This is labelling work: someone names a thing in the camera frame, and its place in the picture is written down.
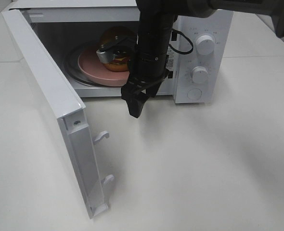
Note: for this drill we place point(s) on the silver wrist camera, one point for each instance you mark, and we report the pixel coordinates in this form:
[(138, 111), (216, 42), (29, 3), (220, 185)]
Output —
[(105, 57)]

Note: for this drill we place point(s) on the pink round plate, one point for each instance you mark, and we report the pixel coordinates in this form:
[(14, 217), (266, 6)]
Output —
[(95, 71)]

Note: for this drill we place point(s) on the upper white power knob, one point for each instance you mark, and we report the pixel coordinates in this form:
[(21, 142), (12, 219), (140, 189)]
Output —
[(205, 44)]

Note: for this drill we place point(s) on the white microwave door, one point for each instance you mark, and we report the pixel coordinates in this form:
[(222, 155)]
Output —
[(62, 110)]

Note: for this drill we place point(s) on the round white door button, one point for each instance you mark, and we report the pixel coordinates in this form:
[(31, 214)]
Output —
[(194, 94)]

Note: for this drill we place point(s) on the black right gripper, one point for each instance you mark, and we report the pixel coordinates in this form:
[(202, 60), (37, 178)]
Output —
[(146, 66)]

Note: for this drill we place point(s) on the lower white timer knob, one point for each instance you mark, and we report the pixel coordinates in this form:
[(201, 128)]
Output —
[(199, 75)]

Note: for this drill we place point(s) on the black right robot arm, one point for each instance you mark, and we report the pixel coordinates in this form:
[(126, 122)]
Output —
[(158, 16)]

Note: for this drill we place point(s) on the glass microwave turntable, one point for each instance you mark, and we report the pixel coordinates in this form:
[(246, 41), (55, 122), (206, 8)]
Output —
[(71, 67)]

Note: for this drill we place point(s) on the toy hamburger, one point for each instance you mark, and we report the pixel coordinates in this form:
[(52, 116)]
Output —
[(119, 64)]

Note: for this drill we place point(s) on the white microwave oven body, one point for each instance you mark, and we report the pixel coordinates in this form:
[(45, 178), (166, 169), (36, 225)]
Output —
[(63, 24)]

